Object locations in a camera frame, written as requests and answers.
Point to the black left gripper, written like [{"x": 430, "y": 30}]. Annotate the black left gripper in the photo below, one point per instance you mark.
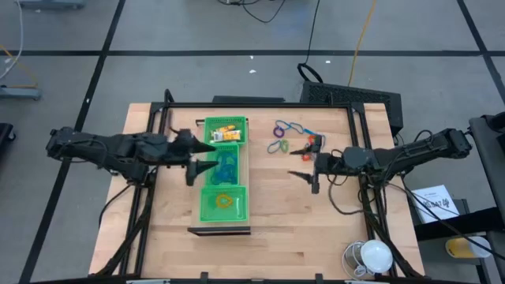
[{"x": 181, "y": 155}]

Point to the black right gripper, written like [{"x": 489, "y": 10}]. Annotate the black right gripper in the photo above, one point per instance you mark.
[{"x": 329, "y": 163}]

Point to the yellow pack with white barcode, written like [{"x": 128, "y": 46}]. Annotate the yellow pack with white barcode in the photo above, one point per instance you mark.
[{"x": 227, "y": 136}]

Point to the yellow crayon box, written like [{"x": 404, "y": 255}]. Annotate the yellow crayon box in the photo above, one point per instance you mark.
[{"x": 228, "y": 128}]

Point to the yellow rubber band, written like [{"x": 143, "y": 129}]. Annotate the yellow rubber band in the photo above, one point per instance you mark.
[{"x": 217, "y": 201}]

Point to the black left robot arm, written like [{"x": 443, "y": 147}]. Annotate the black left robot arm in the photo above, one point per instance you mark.
[{"x": 98, "y": 144}]

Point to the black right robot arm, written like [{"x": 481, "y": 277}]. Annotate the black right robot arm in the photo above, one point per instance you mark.
[{"x": 426, "y": 148}]

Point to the red-orange rubber band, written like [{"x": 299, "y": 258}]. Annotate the red-orange rubber band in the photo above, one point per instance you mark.
[
  {"x": 307, "y": 158},
  {"x": 311, "y": 139}
]

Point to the green rubber band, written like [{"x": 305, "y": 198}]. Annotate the green rubber band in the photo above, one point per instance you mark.
[{"x": 288, "y": 146}]

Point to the narrow green plastic basket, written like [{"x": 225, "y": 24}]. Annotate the narrow green plastic basket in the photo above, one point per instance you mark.
[{"x": 236, "y": 148}]

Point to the purple rubber band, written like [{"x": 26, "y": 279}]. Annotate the purple rubber band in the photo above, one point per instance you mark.
[{"x": 274, "y": 132}]

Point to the small green plastic basket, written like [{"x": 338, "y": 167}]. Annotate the small green plastic basket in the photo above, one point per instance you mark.
[{"x": 238, "y": 122}]

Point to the large green plastic basket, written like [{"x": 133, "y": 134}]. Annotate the large green plastic basket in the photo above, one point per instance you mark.
[{"x": 209, "y": 213}]

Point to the white dome lamp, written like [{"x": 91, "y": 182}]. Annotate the white dome lamp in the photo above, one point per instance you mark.
[{"x": 376, "y": 256}]

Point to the white printed paper sheet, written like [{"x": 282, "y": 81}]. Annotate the white printed paper sheet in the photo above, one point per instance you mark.
[{"x": 434, "y": 203}]

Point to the yellow bottle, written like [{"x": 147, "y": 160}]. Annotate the yellow bottle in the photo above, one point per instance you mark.
[{"x": 467, "y": 247}]

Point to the black side cart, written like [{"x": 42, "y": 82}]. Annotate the black side cart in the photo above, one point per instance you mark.
[{"x": 489, "y": 165}]

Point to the grey furniture foot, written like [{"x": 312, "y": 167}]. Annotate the grey furniture foot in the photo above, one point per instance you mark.
[
  {"x": 19, "y": 93},
  {"x": 51, "y": 4}
]

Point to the black caster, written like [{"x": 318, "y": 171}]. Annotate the black caster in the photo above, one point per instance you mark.
[{"x": 6, "y": 132}]

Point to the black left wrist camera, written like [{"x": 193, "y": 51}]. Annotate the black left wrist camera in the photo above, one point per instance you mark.
[{"x": 183, "y": 136}]

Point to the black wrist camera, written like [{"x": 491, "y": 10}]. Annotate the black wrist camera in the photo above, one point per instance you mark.
[
  {"x": 357, "y": 158},
  {"x": 183, "y": 136}
]

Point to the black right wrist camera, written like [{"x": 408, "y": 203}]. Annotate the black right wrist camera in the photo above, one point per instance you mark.
[{"x": 357, "y": 158}]

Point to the wooden stand with black frame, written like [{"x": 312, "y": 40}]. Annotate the wooden stand with black frame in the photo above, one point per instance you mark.
[{"x": 244, "y": 173}]

